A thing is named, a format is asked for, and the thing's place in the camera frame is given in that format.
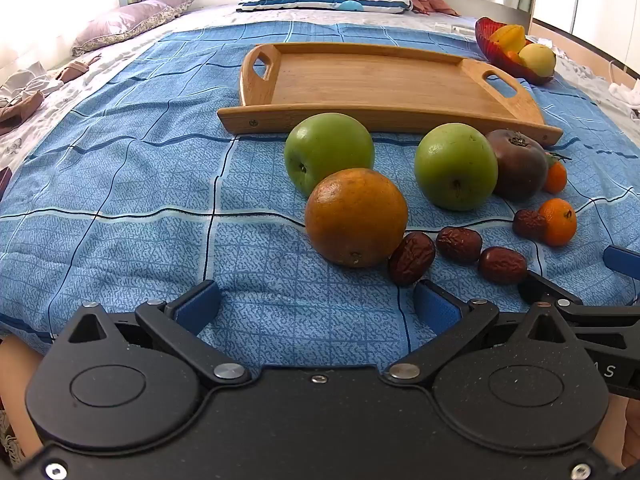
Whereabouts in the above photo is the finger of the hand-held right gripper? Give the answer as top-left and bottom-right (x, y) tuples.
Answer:
(518, 270), (640, 332)
(602, 245), (640, 281)

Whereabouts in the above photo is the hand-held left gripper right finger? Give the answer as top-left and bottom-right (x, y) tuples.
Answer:
(382, 280), (588, 386)

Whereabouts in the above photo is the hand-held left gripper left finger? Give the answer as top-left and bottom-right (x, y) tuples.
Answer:
(52, 280), (252, 387)

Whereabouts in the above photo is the dried red date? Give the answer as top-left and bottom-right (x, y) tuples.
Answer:
(388, 231), (437, 287)
(435, 227), (483, 265)
(478, 246), (528, 285)
(512, 209), (548, 241)

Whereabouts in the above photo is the small tangerine with leaves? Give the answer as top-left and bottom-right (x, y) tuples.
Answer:
(542, 152), (572, 195)

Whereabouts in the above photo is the large orange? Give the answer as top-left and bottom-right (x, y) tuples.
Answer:
(304, 167), (410, 268)

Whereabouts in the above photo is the dark purple tomato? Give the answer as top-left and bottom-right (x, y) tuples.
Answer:
(485, 129), (549, 198)

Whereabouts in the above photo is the green apple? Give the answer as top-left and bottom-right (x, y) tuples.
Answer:
(413, 123), (499, 212)
(283, 113), (376, 198)

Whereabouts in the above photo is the wooden tray with handles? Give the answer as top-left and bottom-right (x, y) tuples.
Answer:
(216, 43), (564, 148)

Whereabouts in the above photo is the person's right forearm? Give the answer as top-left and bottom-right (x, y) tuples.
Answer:
(607, 395), (640, 467)

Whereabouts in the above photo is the blue checked sheet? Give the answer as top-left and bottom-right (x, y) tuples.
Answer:
(0, 21), (640, 361)

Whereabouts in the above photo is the white crumpled cloth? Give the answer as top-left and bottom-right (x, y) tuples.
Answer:
(607, 80), (640, 111)

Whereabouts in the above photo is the person's leg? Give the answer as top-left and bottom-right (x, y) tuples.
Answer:
(0, 335), (46, 461)

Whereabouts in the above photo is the yellow mango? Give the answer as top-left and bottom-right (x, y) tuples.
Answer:
(518, 42), (557, 78)

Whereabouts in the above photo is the yellow starfruit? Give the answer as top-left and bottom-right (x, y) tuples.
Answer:
(489, 24), (527, 53)

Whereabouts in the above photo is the red glass bowl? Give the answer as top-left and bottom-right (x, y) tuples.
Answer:
(474, 16), (556, 86)

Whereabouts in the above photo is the small pink garment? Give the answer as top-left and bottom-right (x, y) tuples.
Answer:
(55, 55), (103, 83)

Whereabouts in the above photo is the white garment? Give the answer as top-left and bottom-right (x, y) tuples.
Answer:
(0, 60), (63, 106)

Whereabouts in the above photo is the bed with grey sheet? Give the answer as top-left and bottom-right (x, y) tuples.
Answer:
(0, 2), (640, 181)

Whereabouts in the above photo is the purple pillow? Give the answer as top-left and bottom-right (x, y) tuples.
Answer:
(71, 0), (196, 57)

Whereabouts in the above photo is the blue white striped pillow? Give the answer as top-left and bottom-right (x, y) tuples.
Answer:
(236, 0), (414, 15)

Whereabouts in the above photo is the white cable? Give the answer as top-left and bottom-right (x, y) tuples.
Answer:
(607, 60), (631, 86)

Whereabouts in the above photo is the wooden bed frame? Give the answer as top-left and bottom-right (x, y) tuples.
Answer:
(530, 17), (640, 93)

